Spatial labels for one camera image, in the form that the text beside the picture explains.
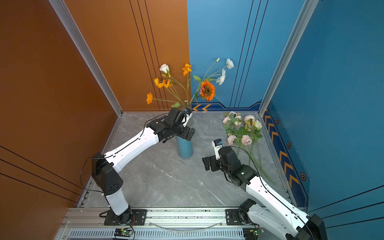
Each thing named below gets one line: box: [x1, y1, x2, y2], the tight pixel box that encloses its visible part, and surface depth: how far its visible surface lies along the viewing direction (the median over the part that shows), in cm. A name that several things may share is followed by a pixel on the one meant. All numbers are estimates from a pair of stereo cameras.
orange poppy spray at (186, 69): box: [181, 63, 193, 105], surface depth 93 cm
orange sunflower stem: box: [189, 75, 216, 104], surface depth 81 cm
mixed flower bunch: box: [222, 111, 271, 184], surface depth 107 cm
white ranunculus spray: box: [203, 57, 235, 86], surface depth 88 cm
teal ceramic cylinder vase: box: [177, 136, 194, 159], surface depth 91 cm
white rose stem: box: [159, 63, 185, 106], surface depth 91 cm
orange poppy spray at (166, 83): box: [146, 78, 186, 108], surface depth 87 cm
